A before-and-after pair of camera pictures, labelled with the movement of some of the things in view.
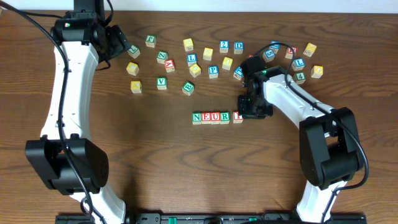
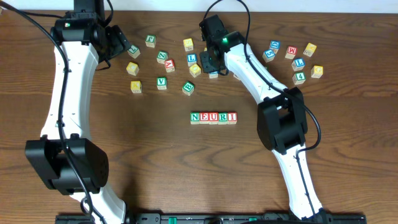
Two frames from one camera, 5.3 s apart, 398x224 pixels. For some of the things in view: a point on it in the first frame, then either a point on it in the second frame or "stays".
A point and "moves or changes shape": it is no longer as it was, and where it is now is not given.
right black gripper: x=249 y=109 -> x=207 y=62
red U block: x=215 y=117 stays
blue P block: x=213 y=71 stays
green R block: x=225 y=117 stays
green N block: x=196 y=118 stays
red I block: x=237 y=118 moves or changes shape
